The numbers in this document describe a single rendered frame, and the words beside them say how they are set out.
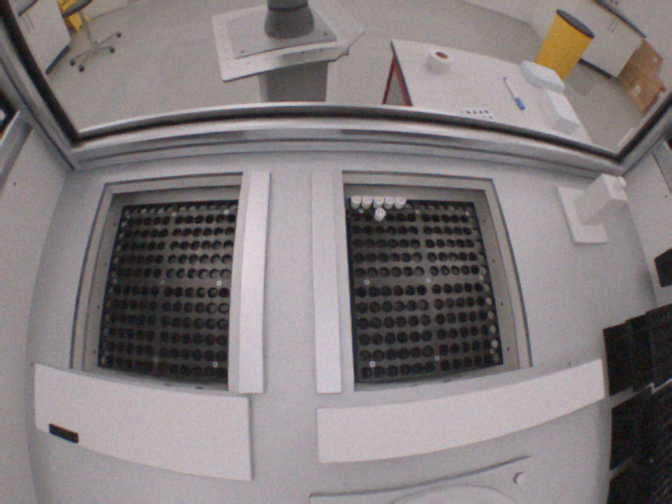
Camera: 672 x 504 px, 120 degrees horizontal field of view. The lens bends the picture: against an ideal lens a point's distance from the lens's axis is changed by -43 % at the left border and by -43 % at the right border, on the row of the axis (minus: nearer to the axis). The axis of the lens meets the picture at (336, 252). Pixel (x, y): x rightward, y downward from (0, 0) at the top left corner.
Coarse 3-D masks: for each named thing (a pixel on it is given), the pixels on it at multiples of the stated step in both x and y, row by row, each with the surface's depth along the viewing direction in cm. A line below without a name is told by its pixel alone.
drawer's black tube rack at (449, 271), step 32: (352, 224) 40; (384, 224) 41; (416, 224) 41; (448, 224) 41; (352, 256) 39; (384, 256) 42; (416, 256) 42; (448, 256) 40; (352, 288) 40; (384, 288) 40; (416, 288) 38; (448, 288) 41; (480, 288) 39; (352, 320) 39; (384, 320) 39; (416, 320) 37; (448, 320) 39; (480, 320) 36; (384, 352) 34; (416, 352) 38; (448, 352) 35; (480, 352) 35
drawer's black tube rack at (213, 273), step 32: (128, 224) 38; (160, 224) 38; (192, 224) 39; (224, 224) 39; (128, 256) 36; (160, 256) 37; (192, 256) 37; (224, 256) 38; (128, 288) 38; (160, 288) 35; (192, 288) 36; (224, 288) 36; (128, 320) 33; (160, 320) 34; (192, 320) 34; (224, 320) 37; (128, 352) 32; (160, 352) 33; (192, 352) 33; (224, 352) 36
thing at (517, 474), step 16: (512, 464) 24; (528, 464) 24; (448, 480) 24; (464, 480) 24; (480, 480) 24; (496, 480) 24; (512, 480) 24; (528, 480) 24; (320, 496) 23; (336, 496) 23; (352, 496) 23; (368, 496) 23; (384, 496) 23; (400, 496) 23; (416, 496) 22; (432, 496) 22; (448, 496) 22; (464, 496) 22; (480, 496) 22; (496, 496) 22; (512, 496) 23; (528, 496) 23
